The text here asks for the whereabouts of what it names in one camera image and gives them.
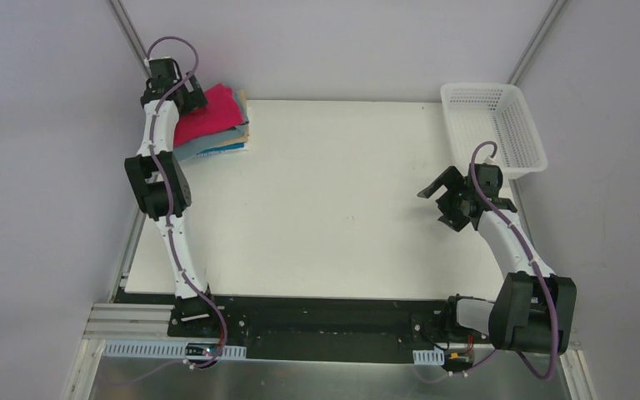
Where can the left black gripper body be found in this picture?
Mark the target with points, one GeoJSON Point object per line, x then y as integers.
{"type": "Point", "coordinates": [192, 98]}

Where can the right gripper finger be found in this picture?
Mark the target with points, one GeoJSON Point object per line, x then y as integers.
{"type": "Point", "coordinates": [452, 214]}
{"type": "Point", "coordinates": [451, 179]}

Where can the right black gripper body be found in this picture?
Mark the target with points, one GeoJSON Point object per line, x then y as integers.
{"type": "Point", "coordinates": [452, 200]}

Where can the red t shirt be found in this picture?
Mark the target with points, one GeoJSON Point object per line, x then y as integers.
{"type": "Point", "coordinates": [221, 113]}

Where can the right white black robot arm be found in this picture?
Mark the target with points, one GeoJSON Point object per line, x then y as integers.
{"type": "Point", "coordinates": [533, 311]}

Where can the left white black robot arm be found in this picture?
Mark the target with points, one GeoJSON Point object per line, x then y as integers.
{"type": "Point", "coordinates": [159, 185]}

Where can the white plastic basket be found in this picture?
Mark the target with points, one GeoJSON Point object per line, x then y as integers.
{"type": "Point", "coordinates": [475, 113]}

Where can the folded teal t shirt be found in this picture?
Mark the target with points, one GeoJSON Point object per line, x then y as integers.
{"type": "Point", "coordinates": [189, 149]}

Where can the folded beige t shirt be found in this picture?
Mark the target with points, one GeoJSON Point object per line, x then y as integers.
{"type": "Point", "coordinates": [239, 133]}

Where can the folded blue white t shirt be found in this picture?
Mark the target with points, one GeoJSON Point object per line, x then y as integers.
{"type": "Point", "coordinates": [230, 148]}

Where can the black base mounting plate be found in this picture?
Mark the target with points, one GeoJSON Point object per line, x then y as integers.
{"type": "Point", "coordinates": [321, 352]}

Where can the left aluminium corner post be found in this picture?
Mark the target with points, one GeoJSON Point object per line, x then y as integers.
{"type": "Point", "coordinates": [130, 33]}

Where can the aluminium corner post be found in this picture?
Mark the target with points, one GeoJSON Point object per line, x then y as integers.
{"type": "Point", "coordinates": [130, 33]}
{"type": "Point", "coordinates": [530, 53]}

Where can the right white cable duct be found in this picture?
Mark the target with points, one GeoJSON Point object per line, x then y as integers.
{"type": "Point", "coordinates": [431, 357]}

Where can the white cable duct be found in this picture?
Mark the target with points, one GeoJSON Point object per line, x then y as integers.
{"type": "Point", "coordinates": [431, 357]}
{"type": "Point", "coordinates": [195, 351]}

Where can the right aluminium corner post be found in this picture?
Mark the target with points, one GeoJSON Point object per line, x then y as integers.
{"type": "Point", "coordinates": [530, 53]}

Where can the aluminium frame rail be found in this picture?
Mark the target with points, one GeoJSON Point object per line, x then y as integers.
{"type": "Point", "coordinates": [127, 320]}

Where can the left white cable duct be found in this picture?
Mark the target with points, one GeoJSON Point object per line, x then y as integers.
{"type": "Point", "coordinates": [195, 351]}

